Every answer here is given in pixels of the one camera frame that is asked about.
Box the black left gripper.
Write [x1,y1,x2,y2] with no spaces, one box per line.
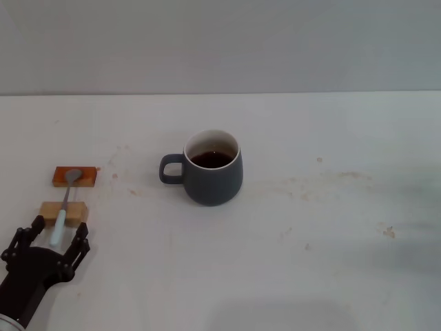
[0,215,92,329]

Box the blue handled metal spoon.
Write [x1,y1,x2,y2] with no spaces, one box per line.
[49,168,83,248]

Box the grey ceramic coffee cup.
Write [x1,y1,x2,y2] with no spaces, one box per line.
[158,129,244,207]

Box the light notched wooden block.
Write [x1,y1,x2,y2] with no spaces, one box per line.
[38,201,89,228]

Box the reddish brown wooden block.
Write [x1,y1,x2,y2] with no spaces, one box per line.
[52,165,98,188]

